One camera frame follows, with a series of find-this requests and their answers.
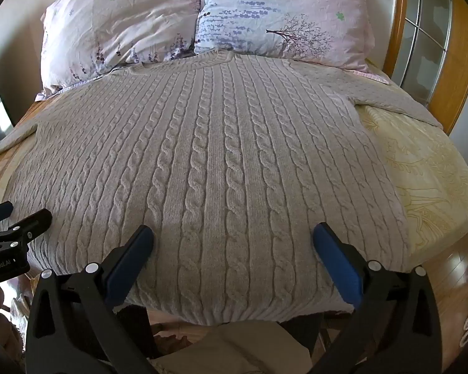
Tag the floral pillow with tree print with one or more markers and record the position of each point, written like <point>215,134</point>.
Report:
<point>288,11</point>

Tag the yellow patterned bedspread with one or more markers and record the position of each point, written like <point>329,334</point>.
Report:
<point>425,171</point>

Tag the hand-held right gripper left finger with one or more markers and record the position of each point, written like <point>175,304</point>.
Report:
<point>128,261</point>

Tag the pink floral pillow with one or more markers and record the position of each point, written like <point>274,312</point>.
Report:
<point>113,27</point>

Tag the wooden wardrobe with glass doors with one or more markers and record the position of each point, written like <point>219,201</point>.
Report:
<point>458,66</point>

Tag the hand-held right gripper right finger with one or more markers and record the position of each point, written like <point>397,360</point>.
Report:
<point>337,261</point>

